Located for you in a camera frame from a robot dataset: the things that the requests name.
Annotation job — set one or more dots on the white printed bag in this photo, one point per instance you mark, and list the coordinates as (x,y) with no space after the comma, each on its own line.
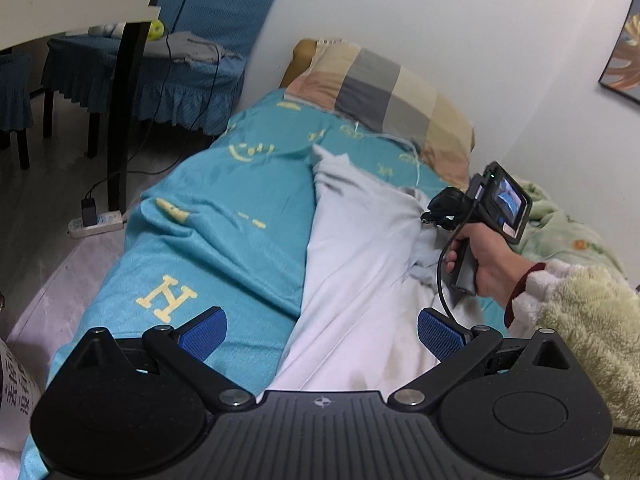
(15,395)

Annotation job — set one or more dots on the person's right hand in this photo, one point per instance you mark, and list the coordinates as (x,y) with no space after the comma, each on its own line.
(492,265)

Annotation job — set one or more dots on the grey cloth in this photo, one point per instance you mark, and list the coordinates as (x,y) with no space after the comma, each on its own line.
(195,47)

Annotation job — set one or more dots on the yellow-green ball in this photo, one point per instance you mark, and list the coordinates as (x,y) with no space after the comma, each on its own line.
(157,30)

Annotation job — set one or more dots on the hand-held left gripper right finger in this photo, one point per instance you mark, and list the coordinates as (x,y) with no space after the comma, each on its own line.
(440,332)

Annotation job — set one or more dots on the white garment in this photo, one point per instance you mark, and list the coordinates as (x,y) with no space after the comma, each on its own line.
(365,260)

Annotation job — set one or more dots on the mustard cushion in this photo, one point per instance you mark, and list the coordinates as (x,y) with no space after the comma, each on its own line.
(299,60)

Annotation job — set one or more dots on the white table with black legs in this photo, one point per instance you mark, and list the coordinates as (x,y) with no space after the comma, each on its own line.
(65,15)

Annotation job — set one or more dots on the black power adapter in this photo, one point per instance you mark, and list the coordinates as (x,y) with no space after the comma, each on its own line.
(90,212)

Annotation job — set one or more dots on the green printed blanket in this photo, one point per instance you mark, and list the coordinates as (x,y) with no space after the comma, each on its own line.
(560,230)

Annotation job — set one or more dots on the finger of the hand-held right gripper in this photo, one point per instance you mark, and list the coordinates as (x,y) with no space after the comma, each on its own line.
(428,218)

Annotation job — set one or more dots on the leaf wall picture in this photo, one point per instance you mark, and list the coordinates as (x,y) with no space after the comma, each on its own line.
(625,60)

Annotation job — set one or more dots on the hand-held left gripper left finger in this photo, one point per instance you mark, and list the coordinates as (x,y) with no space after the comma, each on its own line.
(202,332)

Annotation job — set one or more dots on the checked pillow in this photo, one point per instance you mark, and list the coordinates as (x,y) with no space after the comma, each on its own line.
(390,95)

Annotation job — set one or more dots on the small chair with blue cover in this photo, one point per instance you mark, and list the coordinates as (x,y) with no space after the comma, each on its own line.
(12,95)

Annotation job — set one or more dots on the person's right forearm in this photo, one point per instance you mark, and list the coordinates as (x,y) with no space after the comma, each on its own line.
(585,320)

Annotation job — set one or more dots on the teal bed sheet yellow print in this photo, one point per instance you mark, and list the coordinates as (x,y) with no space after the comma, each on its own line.
(225,220)

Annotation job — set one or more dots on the white power strip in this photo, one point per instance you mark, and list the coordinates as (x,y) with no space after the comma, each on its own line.
(105,222)

